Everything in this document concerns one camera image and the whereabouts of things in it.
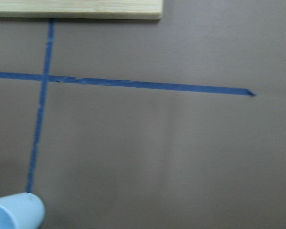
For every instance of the wooden cutting board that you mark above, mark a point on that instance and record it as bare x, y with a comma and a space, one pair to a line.
83, 9

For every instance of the light blue cup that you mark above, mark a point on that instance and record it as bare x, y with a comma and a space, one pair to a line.
21, 211

